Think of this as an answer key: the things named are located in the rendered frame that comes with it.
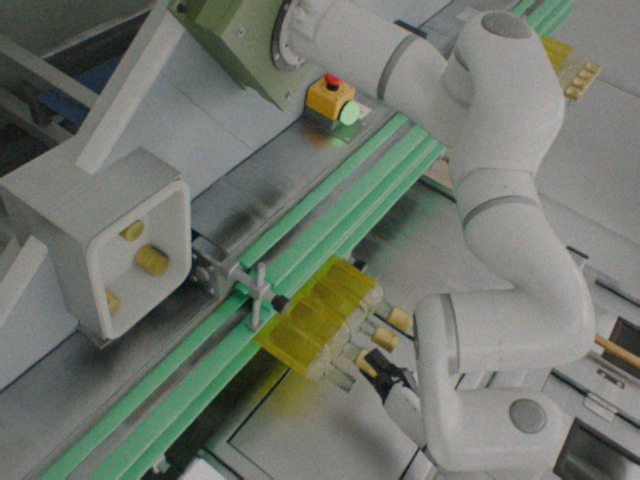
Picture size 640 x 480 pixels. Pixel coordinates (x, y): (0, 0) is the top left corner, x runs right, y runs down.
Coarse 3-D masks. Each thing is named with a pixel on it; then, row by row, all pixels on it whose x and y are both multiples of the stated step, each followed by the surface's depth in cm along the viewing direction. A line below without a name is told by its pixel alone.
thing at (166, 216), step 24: (168, 192) 78; (144, 216) 90; (168, 216) 88; (96, 240) 72; (120, 240) 88; (144, 240) 93; (168, 240) 92; (96, 264) 73; (120, 264) 91; (96, 288) 77; (120, 288) 92; (144, 288) 93; (168, 288) 94; (120, 312) 90; (144, 312) 91
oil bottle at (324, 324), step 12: (300, 300) 108; (312, 300) 108; (288, 312) 106; (300, 312) 106; (312, 312) 106; (324, 312) 107; (300, 324) 105; (312, 324) 105; (324, 324) 105; (336, 324) 105; (324, 336) 103; (336, 336) 104; (348, 336) 105; (336, 348) 104
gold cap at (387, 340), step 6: (378, 330) 107; (384, 330) 107; (372, 336) 107; (378, 336) 106; (384, 336) 106; (390, 336) 106; (396, 336) 106; (378, 342) 107; (384, 342) 106; (390, 342) 106; (396, 342) 105; (384, 348) 107; (390, 348) 106
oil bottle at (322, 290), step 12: (312, 276) 111; (324, 276) 111; (300, 288) 109; (312, 288) 109; (324, 288) 110; (336, 288) 110; (324, 300) 108; (336, 300) 108; (348, 300) 109; (360, 300) 109; (336, 312) 107; (348, 312) 107; (360, 312) 107; (348, 324) 107; (360, 324) 107
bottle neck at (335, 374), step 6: (330, 366) 101; (336, 366) 102; (330, 372) 101; (336, 372) 101; (342, 372) 101; (330, 378) 101; (336, 378) 100; (342, 378) 100; (348, 378) 100; (354, 378) 101; (336, 384) 101; (342, 384) 100; (348, 384) 100; (354, 384) 102; (348, 390) 100
